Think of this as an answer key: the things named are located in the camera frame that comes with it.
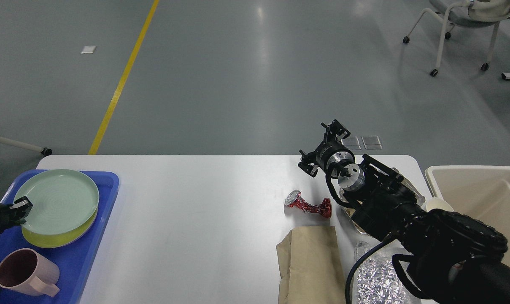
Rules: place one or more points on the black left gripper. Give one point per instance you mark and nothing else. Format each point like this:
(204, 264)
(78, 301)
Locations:
(15, 213)

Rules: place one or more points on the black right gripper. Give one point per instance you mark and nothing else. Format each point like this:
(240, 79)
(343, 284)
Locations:
(331, 150)

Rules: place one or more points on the light green plate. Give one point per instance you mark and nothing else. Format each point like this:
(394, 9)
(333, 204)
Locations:
(62, 201)

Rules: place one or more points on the pink mug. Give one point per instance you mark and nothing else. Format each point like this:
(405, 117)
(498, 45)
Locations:
(28, 272)

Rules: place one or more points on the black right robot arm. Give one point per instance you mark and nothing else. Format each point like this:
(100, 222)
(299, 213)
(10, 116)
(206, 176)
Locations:
(452, 258)

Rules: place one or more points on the left floor plate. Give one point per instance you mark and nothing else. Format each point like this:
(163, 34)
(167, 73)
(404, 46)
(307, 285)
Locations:
(352, 143)

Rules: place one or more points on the floor plate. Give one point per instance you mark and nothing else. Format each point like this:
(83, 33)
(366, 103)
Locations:
(352, 143)
(372, 142)

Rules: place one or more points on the yellow plate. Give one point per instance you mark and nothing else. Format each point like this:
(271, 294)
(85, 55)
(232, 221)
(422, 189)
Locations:
(60, 240)

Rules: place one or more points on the right floor plate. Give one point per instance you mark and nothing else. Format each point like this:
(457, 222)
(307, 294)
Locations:
(372, 142)

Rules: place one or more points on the crushed red can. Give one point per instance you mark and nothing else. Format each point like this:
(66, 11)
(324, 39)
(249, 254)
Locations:
(295, 199)

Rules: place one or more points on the blue plastic tray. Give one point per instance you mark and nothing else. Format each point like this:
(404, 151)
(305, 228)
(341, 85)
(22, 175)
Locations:
(74, 260)

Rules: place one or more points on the white stand leg with caster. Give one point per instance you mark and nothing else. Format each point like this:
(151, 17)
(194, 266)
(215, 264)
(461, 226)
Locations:
(45, 151)

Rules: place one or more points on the brown paper bag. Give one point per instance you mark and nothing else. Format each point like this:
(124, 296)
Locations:
(310, 267)

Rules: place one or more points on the white paper cup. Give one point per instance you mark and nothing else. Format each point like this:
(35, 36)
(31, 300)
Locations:
(436, 203)

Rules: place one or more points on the crumpled aluminium foil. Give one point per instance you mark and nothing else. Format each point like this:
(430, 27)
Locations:
(376, 282)

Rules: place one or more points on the white floor marker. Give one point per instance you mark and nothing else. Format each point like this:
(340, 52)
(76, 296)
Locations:
(88, 49)

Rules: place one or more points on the beige plastic bin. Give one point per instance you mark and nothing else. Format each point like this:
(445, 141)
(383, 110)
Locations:
(482, 192)

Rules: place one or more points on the white office chair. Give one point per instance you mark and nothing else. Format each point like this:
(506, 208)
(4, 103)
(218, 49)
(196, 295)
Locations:
(472, 14)

